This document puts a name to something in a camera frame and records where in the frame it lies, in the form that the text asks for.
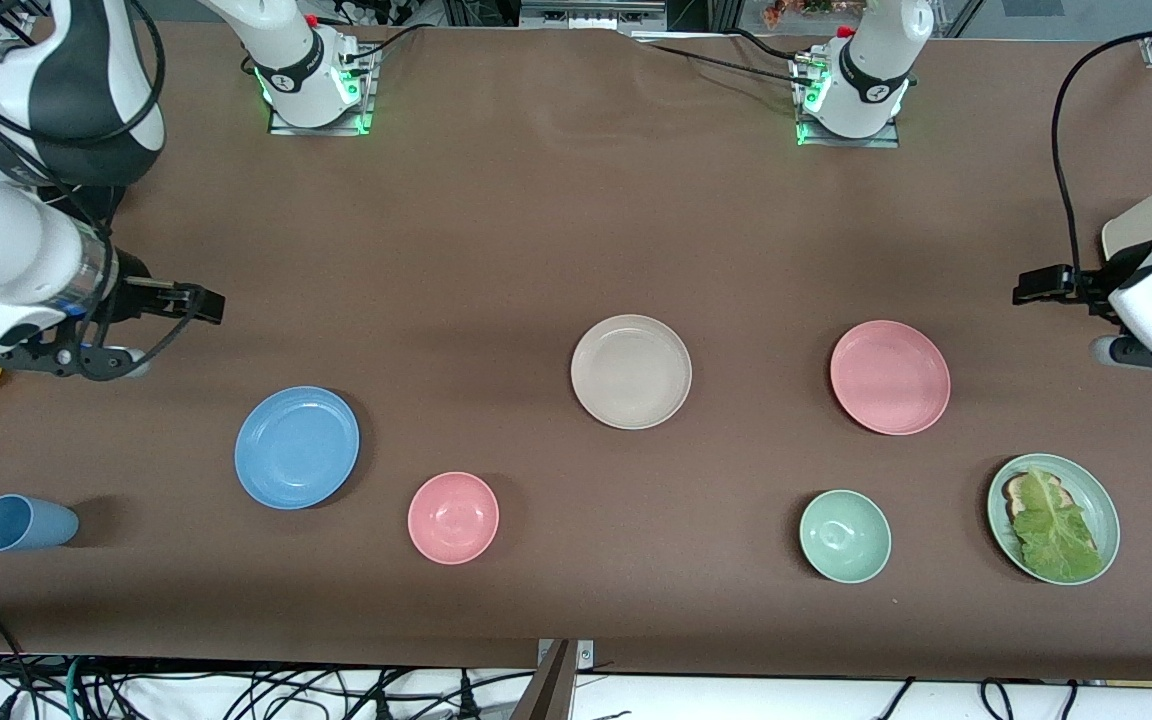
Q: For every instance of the toasted bread slice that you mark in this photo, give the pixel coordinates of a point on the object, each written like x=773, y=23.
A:
x=1014, y=492

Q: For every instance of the small green bowl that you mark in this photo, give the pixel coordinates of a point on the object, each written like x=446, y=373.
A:
x=845, y=535

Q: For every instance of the beige plate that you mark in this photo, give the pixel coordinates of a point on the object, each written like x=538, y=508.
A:
x=631, y=371

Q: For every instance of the aluminium profile bracket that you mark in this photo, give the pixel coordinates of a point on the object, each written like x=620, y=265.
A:
x=561, y=680

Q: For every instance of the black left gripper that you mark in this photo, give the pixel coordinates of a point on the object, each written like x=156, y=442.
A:
x=1096, y=279

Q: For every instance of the green plate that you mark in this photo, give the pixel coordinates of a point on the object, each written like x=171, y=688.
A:
x=1096, y=500

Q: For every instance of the small pink bowl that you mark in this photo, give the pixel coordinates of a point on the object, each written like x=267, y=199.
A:
x=453, y=517

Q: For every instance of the blue plate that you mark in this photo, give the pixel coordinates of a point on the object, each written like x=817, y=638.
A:
x=296, y=447

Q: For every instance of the blue cup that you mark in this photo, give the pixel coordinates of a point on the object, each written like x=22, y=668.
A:
x=21, y=522

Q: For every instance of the green lettuce leaf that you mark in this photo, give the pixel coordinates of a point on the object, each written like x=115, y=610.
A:
x=1056, y=530

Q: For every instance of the pink plate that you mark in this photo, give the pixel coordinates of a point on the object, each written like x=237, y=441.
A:
x=890, y=377

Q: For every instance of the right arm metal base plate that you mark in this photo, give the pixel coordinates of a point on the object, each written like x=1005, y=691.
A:
x=361, y=115

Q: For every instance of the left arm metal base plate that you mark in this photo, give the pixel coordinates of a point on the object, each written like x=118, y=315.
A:
x=886, y=135

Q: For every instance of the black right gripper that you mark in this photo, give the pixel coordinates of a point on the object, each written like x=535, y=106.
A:
x=132, y=273

